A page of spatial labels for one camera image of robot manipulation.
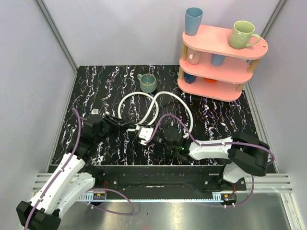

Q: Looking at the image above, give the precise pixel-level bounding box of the white hose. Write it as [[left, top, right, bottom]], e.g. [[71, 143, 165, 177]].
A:
[[118, 90, 194, 138]]

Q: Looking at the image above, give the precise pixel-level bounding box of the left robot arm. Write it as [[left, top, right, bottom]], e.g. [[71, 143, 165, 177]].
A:
[[16, 109, 131, 230]]

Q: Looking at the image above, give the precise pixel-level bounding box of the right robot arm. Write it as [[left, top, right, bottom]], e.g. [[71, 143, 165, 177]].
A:
[[151, 128, 270, 190]]

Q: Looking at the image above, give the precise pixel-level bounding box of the marble pattern mat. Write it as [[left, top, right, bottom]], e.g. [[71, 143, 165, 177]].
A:
[[47, 64, 268, 166]]

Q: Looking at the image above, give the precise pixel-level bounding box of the teal ceramic mug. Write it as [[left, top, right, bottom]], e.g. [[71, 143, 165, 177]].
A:
[[137, 73, 157, 93]]

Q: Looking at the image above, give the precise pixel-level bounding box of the dark blue cup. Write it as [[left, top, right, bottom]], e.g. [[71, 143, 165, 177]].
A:
[[184, 73, 196, 84]]

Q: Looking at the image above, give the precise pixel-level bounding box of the orange bowl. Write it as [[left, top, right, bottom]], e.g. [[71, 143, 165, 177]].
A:
[[204, 78, 217, 83]]

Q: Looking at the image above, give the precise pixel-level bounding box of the pink three-tier shelf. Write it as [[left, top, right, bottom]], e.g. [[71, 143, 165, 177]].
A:
[[177, 25, 268, 102]]

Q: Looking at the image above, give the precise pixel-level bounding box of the clear pink cup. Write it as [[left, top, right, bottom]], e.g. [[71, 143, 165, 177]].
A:
[[187, 48, 202, 65]]

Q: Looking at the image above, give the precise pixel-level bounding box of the light blue cup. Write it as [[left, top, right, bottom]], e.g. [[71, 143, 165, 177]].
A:
[[211, 54, 225, 66]]

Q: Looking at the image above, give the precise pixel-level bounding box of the blue tall cup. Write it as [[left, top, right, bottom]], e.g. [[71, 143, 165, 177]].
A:
[[185, 7, 203, 36]]

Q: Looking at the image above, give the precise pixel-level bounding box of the green mug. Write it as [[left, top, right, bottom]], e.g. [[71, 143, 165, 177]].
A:
[[227, 21, 261, 49]]

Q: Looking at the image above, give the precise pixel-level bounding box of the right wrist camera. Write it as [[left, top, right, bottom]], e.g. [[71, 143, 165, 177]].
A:
[[137, 126, 154, 145]]

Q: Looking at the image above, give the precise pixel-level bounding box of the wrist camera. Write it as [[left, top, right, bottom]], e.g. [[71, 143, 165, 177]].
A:
[[91, 108, 100, 115], [137, 126, 154, 145]]

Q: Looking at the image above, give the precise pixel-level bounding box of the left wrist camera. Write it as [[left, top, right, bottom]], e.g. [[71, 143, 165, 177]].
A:
[[91, 108, 100, 115]]

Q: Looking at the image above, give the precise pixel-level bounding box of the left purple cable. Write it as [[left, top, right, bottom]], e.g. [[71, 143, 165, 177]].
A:
[[24, 107, 136, 230]]

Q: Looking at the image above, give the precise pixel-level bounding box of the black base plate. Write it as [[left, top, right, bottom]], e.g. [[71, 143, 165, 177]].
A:
[[81, 164, 247, 202]]

